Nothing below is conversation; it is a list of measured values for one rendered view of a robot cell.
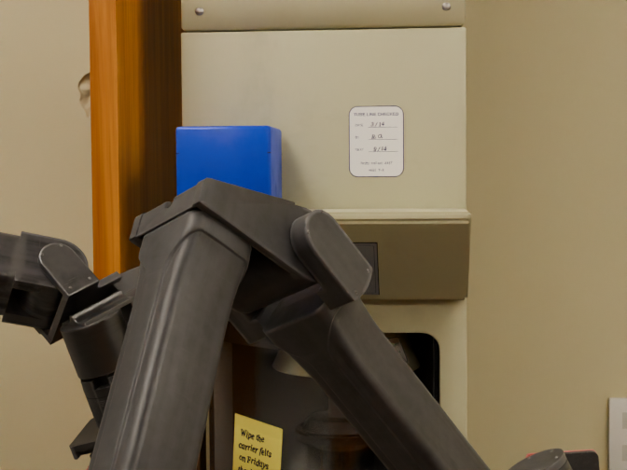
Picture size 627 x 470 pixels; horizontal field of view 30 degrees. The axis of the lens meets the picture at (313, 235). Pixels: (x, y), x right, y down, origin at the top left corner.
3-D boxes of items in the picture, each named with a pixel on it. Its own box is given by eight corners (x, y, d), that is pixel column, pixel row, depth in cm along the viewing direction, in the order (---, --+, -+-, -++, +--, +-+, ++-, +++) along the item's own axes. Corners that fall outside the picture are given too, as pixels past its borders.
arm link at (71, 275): (13, 306, 111) (31, 252, 105) (107, 260, 119) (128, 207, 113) (90, 399, 108) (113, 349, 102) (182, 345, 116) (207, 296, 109)
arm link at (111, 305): (44, 321, 106) (77, 320, 102) (103, 290, 111) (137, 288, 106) (70, 389, 107) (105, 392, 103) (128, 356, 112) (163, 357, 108)
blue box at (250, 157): (194, 209, 132) (193, 130, 132) (282, 209, 131) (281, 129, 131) (175, 213, 122) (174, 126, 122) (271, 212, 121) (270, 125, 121)
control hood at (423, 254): (182, 297, 133) (181, 209, 133) (468, 297, 131) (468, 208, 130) (160, 309, 122) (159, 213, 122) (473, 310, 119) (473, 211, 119)
